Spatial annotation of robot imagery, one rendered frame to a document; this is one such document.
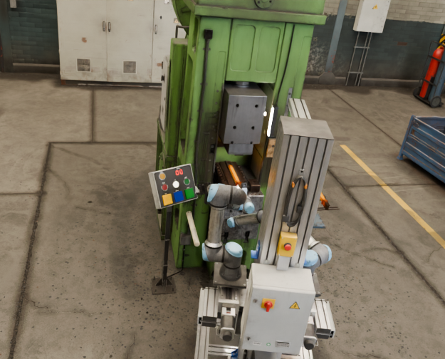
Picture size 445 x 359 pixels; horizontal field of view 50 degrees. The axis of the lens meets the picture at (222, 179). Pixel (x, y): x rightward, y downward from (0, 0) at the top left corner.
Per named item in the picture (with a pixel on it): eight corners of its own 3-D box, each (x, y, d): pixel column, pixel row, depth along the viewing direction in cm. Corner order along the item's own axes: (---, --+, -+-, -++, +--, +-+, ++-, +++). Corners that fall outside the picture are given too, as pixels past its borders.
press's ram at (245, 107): (269, 144, 380) (278, 97, 361) (223, 143, 371) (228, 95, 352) (255, 123, 416) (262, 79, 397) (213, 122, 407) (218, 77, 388)
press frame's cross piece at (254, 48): (275, 83, 371) (285, 21, 348) (224, 81, 361) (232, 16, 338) (260, 67, 408) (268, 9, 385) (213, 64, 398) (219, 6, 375)
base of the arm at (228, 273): (241, 282, 313) (243, 271, 308) (218, 280, 313) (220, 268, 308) (241, 267, 326) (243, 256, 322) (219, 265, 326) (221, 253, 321)
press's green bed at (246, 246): (248, 279, 441) (255, 238, 419) (209, 281, 432) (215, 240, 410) (235, 243, 488) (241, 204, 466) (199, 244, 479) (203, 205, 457)
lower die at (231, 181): (245, 192, 399) (247, 183, 395) (223, 192, 394) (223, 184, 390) (234, 169, 434) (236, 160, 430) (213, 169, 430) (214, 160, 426)
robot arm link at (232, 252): (241, 268, 310) (243, 252, 303) (221, 266, 309) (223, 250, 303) (241, 257, 320) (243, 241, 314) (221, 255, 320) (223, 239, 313)
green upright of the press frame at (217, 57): (203, 267, 448) (232, 16, 338) (176, 268, 442) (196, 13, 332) (195, 239, 486) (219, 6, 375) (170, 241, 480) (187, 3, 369)
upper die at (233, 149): (251, 154, 382) (253, 144, 377) (228, 154, 377) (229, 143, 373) (239, 133, 417) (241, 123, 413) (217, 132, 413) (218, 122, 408)
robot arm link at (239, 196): (250, 186, 292) (242, 198, 340) (233, 184, 292) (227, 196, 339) (249, 204, 290) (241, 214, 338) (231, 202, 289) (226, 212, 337)
